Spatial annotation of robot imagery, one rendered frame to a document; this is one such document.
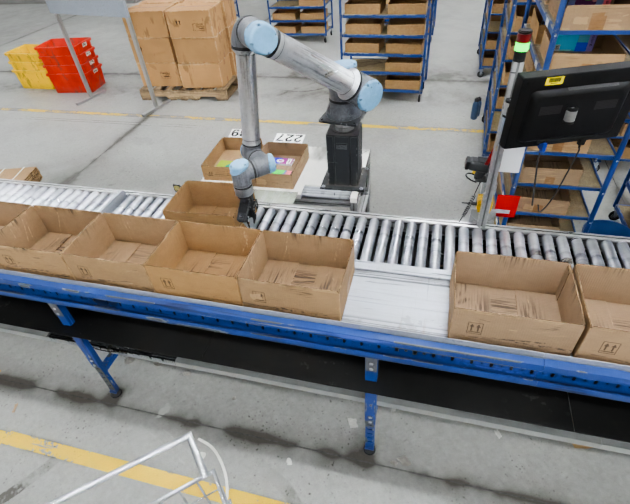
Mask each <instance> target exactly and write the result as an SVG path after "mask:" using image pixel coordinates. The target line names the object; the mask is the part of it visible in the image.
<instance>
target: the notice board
mask: <svg viewBox="0 0 630 504"><path fill-rule="evenodd" d="M45 1H46V4H47V6H48V9H49V11H50V13H54V14H55V17H56V19H57V22H58V24H59V26H60V29H61V31H62V34H63V36H64V38H65V41H66V43H67V46H68V48H69V50H70V53H71V55H72V58H73V60H74V62H75V65H76V67H77V70H78V72H79V74H80V77H81V79H82V82H83V84H84V86H85V89H86V91H87V93H88V96H89V97H87V98H85V99H83V100H81V101H78V102H76V103H75V104H76V105H78V106H79V105H81V104H83V103H85V102H87V101H89V100H91V99H93V98H95V97H97V96H99V95H101V94H103V93H105V92H107V91H106V90H104V89H103V90H101V91H99V92H97V93H95V94H92V92H91V90H90V87H89V85H88V82H87V80H86V77H85V75H84V73H83V70H82V68H81V65H80V63H79V60H78V58H77V55H76V53H75V51H74V48H73V46H72V43H71V41H70V38H69V36H68V34H67V31H66V29H65V26H64V24H63V21H62V19H61V17H60V14H71V15H88V16H105V17H122V18H125V19H126V22H127V25H128V28H129V31H130V34H131V37H132V40H133V43H134V47H135V50H136V53H137V56H138V59H139V62H140V65H141V68H142V71H143V74H144V78H145V81H146V84H147V87H148V90H149V93H150V96H151V99H152V102H153V105H154V107H153V108H151V109H149V110H148V111H146V112H144V113H143V114H141V116H142V117H146V116H148V115H149V114H151V113H153V112H155V111H156V110H158V109H160V108H161V107H163V106H165V105H166V104H168V103H170V102H171V99H167V100H165V101H163V102H162V103H160V104H158V103H157V100H156V97H155V93H154V90H153V87H152V84H151V81H150V78H149V74H148V71H147V68H146V65H145V62H144V59H143V55H142V52H141V49H140V46H139V43H138V40H137V36H136V33H135V30H134V27H133V24H132V21H131V17H130V14H129V11H128V8H127V5H126V2H125V0H45Z"/></svg>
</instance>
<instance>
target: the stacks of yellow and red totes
mask: <svg viewBox="0 0 630 504"><path fill-rule="evenodd" d="M90 40H91V37H76V38H70V41H71V43H72V46H73V48H74V51H75V53H76V55H77V58H78V60H79V63H80V65H81V68H82V70H83V73H84V75H85V77H86V80H87V82H88V85H89V87H90V90H91V92H95V91H96V90H97V89H99V88H100V87H101V86H103V85H104V84H105V83H106V82H105V79H104V75H103V72H102V69H101V66H102V63H99V62H98V59H97V58H98V55H95V52H94V49H95V47H94V46H92V45H91V42H90ZM4 55H5V56H7V57H8V58H9V60H10V61H8V63H9V64H11V65H12V67H13V68H14V69H12V70H11V71H12V72H13V73H15V74H16V76H17V77H18V79H19V81H20V82H21V84H22V86H23V87H24V88H27V89H56V91H57V93H87V91H86V89H85V86H84V84H83V82H82V79H81V77H80V74H79V72H78V70H77V67H76V65H75V62H74V60H73V58H72V55H71V53H70V50H69V48H68V46H67V43H66V41H65V38H52V39H49V40H47V41H45V42H43V43H41V44H24V45H21V46H19V47H17V48H14V49H12V50H10V51H7V52H5V53H4Z"/></svg>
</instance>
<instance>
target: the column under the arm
mask: <svg viewBox="0 0 630 504"><path fill-rule="evenodd" d="M326 149H327V166H328V169H327V171H326V174H325V176H324V179H323V181H322V184H321V186H320V189H326V190H341V191H356V192H364V190H365V186H366V182H367V178H368V174H369V171H370V168H369V167H362V122H360V123H359V124H358V125H357V126H356V127H354V129H353V130H351V131H348V132H339V131H337V130H335V124H330V126H329V128H328V131H327V133H326Z"/></svg>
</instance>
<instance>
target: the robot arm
mask: <svg viewBox="0 0 630 504"><path fill-rule="evenodd" d="M231 48H232V50H233V51H234V52H235V54H236V66H237V79H238V91H239V103H240V115H241V128H242V140H243V141H242V146H241V148H240V152H241V155H242V157H243V158H244V159H243V158H241V159H237V160H234V161H233V162H232V163H231V164H230V167H229V168H230V174H231V177H232V182H233V186H234V187H233V188H234V191H235V195H236V196H237V197H238V198H239V199H240V204H239V208H238V214H237V221H238V222H243V223H244V225H245V226H246V227H247V228H254V225H255V221H256V214H255V210H257V209H258V208H259V207H258V202H257V199H254V197H253V193H254V190H253V185H252V179H255V178H258V177H261V176H264V175H267V174H271V173H272V172H275V171H276V162H275V159H274V157H273V155H272V154H271V153H268V154H265V153H264V152H263V151H262V150H261V141H260V129H259V110H258V91H257V72H256V54H258V55H262V56H264V57H266V58H270V59H272V60H274V61H276V62H278V63H280V64H282V65H284V66H286V67H288V68H290V69H292V70H294V71H296V72H298V73H300V74H302V75H304V76H306V77H308V78H310V79H312V80H314V81H316V82H318V83H320V84H322V85H324V86H326V87H328V89H329V103H328V107H327V110H326V115H327V117H328V118H329V119H330V120H333V121H337V122H347V121H352V120H355V119H357V118H358V117H360V116H361V113H362V111H361V110H363V111H371V110H373V109H374V108H375V107H376V106H377V105H378V104H379V102H380V100H381V98H382V93H383V88H382V85H381V83H380V82H379V81H378V80H376V79H374V78H372V77H370V76H368V75H366V74H364V73H363V72H361V71H359V70H357V62H356V61H355V60H352V59H343V60H337V61H332V60H330V59H328V58H327V57H325V56H323V55H321V54H320V53H318V52H316V51H314V50H312V49H311V48H309V47H307V46H305V45H303V44H302V43H300V42H298V41H296V40H295V39H293V38H291V37H289V36H287V35H286V34H284V33H282V32H280V30H278V29H276V28H275V27H273V26H271V25H270V24H269V23H267V22H265V21H262V20H260V19H258V18H256V17H255V16H252V15H244V16H241V17H240V18H239V19H238V20H237V21H236V22H235V24H234V26H233V29H232V34H231ZM255 53H256V54H255ZM254 200H255V201H254ZM256 203H257V206H256ZM255 207H256V208H255ZM249 222H250V224H249Z"/></svg>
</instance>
